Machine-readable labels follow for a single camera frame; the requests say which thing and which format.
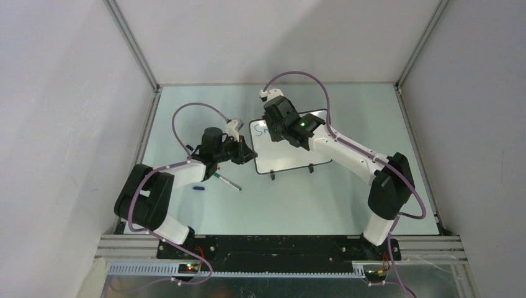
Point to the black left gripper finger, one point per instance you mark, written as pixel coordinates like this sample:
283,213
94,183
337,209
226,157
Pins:
242,145
246,154

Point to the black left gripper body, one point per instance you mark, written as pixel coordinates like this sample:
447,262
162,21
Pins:
231,151

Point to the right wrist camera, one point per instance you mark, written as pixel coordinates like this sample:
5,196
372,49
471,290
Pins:
271,93

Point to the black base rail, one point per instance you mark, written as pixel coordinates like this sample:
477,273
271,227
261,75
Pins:
293,254

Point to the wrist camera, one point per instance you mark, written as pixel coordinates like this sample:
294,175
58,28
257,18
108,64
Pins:
271,93
232,128

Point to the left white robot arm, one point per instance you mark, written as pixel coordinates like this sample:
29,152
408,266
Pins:
145,197

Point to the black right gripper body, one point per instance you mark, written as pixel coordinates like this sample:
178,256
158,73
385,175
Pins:
276,131

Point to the small black framed whiteboard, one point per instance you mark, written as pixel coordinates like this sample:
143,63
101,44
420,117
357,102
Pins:
273,157

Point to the green capped whiteboard marker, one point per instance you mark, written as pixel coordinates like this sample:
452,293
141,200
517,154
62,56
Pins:
227,181

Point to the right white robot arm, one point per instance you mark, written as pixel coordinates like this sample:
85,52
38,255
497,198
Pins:
389,177

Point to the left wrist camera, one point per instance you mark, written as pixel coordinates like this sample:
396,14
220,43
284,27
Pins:
232,128

